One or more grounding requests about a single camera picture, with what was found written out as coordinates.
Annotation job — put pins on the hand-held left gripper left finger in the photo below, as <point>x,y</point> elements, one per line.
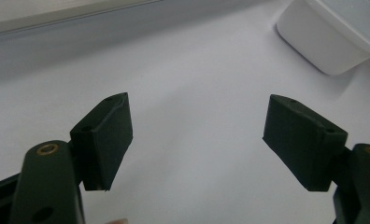
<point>106,146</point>

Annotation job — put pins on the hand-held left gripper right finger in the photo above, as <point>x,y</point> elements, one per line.
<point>301,144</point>

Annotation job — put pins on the white plastic container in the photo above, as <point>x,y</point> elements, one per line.
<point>329,34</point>

